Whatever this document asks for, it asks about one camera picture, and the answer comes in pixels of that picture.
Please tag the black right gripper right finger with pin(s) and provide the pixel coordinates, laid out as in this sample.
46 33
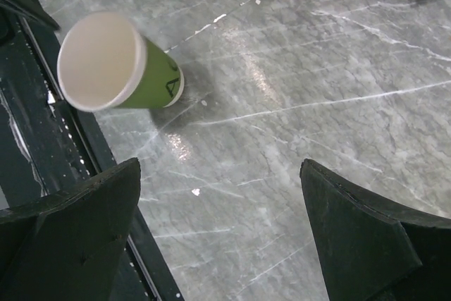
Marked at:
370 247

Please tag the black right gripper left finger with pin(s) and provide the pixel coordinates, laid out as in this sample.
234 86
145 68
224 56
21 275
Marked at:
68 245

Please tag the green paper coffee cup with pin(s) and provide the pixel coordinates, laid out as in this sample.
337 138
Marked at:
105 62

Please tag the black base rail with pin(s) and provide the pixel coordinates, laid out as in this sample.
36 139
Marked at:
48 146

